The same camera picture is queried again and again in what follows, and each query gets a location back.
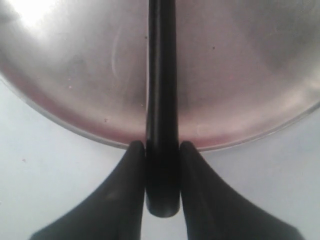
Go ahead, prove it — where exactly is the black serrated knife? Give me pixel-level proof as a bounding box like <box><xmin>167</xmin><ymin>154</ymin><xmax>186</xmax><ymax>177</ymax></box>
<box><xmin>145</xmin><ymin>0</ymin><xmax>180</xmax><ymax>218</ymax></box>

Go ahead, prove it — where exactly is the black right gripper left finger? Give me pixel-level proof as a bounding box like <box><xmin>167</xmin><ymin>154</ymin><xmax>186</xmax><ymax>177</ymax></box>
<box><xmin>31</xmin><ymin>141</ymin><xmax>145</xmax><ymax>240</ymax></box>

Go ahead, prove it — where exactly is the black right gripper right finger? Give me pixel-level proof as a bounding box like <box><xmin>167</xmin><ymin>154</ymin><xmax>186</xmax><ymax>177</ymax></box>
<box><xmin>179</xmin><ymin>141</ymin><xmax>303</xmax><ymax>240</ymax></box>

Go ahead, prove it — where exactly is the round steel plate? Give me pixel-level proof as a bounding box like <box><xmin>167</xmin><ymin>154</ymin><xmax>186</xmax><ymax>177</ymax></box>
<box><xmin>0</xmin><ymin>0</ymin><xmax>320</xmax><ymax>150</ymax></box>

